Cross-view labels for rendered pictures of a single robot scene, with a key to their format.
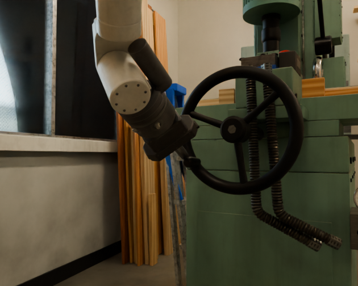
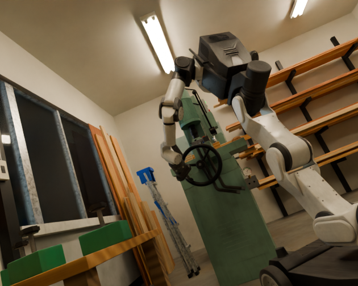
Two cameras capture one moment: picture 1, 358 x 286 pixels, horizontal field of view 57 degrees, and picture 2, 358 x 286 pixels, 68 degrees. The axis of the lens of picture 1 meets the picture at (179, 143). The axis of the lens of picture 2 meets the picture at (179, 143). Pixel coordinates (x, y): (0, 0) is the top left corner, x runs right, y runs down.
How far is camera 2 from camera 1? 1.07 m
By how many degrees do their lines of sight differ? 22
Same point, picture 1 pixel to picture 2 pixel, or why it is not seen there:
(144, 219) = not seen: hidden behind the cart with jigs
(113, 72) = (171, 154)
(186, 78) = (136, 168)
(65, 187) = not seen: hidden behind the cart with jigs
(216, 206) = (200, 198)
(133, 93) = (178, 158)
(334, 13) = (211, 118)
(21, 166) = not seen: hidden behind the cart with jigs
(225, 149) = (196, 176)
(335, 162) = (233, 165)
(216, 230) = (204, 208)
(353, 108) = (231, 147)
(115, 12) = (171, 139)
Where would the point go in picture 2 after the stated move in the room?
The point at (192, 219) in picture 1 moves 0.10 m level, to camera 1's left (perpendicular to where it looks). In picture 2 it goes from (194, 208) to (181, 213)
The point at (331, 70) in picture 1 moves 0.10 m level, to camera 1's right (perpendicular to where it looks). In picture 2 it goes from (219, 138) to (229, 135)
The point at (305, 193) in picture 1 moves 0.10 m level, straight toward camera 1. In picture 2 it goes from (229, 180) to (229, 178)
